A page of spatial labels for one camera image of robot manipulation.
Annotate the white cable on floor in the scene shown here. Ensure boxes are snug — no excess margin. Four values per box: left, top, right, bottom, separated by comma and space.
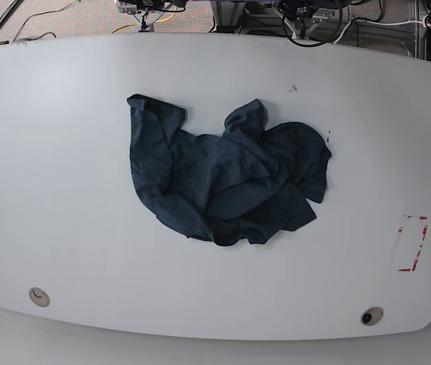
332, 15, 429, 45

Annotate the aluminium frame rail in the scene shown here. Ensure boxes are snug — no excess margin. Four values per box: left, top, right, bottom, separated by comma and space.
239, 15, 421, 46

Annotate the red tape rectangle marking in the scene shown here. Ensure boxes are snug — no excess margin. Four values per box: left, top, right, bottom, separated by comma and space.
394, 215, 429, 272

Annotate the yellow cable on floor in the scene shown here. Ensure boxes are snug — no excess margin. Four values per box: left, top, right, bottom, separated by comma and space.
111, 11, 178, 34

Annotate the table grommet hole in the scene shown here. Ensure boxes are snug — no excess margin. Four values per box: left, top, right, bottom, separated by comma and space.
360, 306, 384, 326
28, 287, 50, 308

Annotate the black cable on floor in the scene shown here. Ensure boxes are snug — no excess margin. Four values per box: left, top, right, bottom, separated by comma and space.
0, 0, 83, 43

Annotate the dark blue t-shirt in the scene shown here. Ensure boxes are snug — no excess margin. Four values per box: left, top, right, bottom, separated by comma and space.
127, 94, 331, 246

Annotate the left table grommet hole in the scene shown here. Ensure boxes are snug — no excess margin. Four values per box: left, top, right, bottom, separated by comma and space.
28, 287, 50, 308

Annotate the right table grommet hole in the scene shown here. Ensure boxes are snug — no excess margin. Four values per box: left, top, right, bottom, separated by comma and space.
360, 306, 384, 326

